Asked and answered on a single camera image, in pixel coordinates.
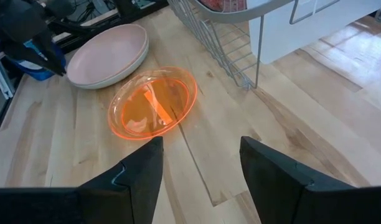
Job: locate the pink plate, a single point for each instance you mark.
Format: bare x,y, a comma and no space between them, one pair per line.
106,56

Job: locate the white aluminium profile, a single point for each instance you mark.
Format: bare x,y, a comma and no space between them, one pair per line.
3,84

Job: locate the blue water bottle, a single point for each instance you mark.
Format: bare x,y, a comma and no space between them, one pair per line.
38,74

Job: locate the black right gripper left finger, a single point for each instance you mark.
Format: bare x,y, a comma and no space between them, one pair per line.
115,196

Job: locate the clear plastic cutlery tub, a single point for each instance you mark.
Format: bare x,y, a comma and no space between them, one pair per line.
287,37

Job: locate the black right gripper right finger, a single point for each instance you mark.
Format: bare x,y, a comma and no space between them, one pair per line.
287,193

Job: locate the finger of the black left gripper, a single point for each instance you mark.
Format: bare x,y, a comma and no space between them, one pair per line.
25,56
50,53

